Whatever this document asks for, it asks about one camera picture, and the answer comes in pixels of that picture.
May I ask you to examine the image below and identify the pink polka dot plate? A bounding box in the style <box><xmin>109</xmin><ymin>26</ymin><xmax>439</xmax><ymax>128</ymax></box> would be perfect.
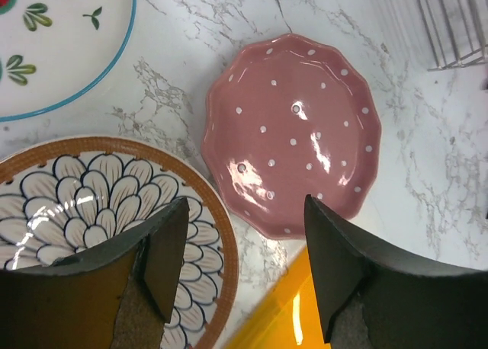
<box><xmin>201</xmin><ymin>34</ymin><xmax>381</xmax><ymax>239</ymax></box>

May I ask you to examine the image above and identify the orange translucent plastic sheet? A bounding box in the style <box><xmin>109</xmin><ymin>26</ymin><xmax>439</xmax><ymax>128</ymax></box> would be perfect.
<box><xmin>226</xmin><ymin>248</ymin><xmax>332</xmax><ymax>349</ymax></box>

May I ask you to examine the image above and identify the brown rim floral plate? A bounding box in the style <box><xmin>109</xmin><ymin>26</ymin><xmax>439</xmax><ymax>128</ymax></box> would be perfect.
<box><xmin>1</xmin><ymin>136</ymin><xmax>238</xmax><ymax>348</ymax></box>

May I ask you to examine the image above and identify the metal wire dish rack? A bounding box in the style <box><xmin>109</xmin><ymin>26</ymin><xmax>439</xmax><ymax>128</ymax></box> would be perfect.
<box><xmin>365</xmin><ymin>0</ymin><xmax>488</xmax><ymax>72</ymax></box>

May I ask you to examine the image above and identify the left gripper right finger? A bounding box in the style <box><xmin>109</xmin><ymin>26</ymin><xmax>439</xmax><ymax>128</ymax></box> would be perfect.
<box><xmin>304</xmin><ymin>196</ymin><xmax>487</xmax><ymax>348</ymax></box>

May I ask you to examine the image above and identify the white watermelon pattern plate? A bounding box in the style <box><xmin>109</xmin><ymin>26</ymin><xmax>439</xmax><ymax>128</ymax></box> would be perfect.
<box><xmin>1</xmin><ymin>0</ymin><xmax>136</xmax><ymax>122</ymax></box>

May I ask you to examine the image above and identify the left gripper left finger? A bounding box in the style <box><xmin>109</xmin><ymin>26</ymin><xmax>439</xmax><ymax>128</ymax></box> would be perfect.
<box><xmin>1</xmin><ymin>197</ymin><xmax>189</xmax><ymax>348</ymax></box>

